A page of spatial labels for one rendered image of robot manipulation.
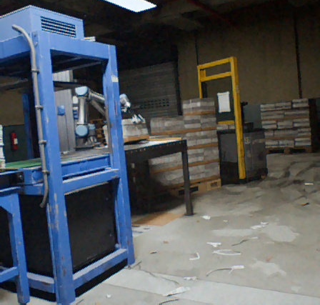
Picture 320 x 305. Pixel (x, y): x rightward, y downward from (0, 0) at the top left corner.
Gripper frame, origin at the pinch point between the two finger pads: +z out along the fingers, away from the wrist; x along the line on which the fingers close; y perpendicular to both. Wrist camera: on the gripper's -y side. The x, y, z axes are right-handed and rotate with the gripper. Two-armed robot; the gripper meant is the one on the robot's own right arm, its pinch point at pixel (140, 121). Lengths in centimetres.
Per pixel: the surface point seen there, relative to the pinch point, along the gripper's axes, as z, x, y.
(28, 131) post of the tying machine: -19, 112, 29
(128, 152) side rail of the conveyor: 39, 72, -17
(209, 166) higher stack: 62, -156, 37
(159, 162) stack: 29, -76, 54
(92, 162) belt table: 42, 121, -21
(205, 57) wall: -285, -752, 114
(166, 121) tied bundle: -11, -95, 24
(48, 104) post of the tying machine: 18, 168, -55
